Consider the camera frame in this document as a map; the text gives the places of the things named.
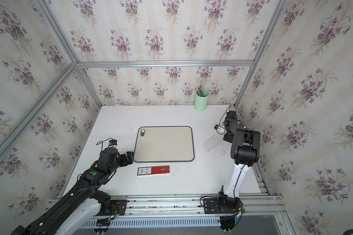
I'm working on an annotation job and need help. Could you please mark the white ceramic knife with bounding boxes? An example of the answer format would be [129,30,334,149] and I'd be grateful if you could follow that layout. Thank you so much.
[203,133,224,152]

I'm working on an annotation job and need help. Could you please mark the beige green-rimmed cutting board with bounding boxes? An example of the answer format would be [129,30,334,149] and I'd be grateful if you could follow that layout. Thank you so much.
[133,126,195,163]

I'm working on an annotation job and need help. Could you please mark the red rectangular box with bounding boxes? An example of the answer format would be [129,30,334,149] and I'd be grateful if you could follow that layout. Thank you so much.
[137,165,170,176]

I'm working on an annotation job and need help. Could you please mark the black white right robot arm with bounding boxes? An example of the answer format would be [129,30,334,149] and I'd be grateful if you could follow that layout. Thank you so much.
[222,118,261,198]

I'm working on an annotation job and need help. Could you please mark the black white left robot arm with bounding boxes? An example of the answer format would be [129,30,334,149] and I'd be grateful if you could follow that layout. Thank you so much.
[12,147,134,235]

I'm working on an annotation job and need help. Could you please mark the green pencil cup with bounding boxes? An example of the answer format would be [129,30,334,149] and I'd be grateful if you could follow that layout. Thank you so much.
[194,89,209,111]

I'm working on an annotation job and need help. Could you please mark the pencils in cup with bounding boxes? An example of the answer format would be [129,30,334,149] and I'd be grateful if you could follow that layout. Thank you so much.
[196,86,204,97]

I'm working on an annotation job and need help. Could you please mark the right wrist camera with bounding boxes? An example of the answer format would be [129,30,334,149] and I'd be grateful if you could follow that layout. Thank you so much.
[214,111,237,135]

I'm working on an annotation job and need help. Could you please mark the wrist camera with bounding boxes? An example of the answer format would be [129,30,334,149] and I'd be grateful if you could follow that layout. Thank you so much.
[214,111,237,135]
[108,139,118,148]

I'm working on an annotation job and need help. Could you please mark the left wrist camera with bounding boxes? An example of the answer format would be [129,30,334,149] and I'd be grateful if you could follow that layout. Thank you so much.
[108,139,118,148]

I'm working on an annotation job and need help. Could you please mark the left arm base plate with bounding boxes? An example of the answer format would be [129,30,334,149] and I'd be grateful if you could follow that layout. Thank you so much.
[93,199,127,216]

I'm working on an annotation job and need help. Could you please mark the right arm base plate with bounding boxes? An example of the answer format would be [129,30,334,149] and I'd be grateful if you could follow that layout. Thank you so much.
[200,197,243,214]

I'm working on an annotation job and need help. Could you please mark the aluminium mounting rail frame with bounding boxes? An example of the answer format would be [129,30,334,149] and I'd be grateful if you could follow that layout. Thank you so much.
[79,195,296,235]

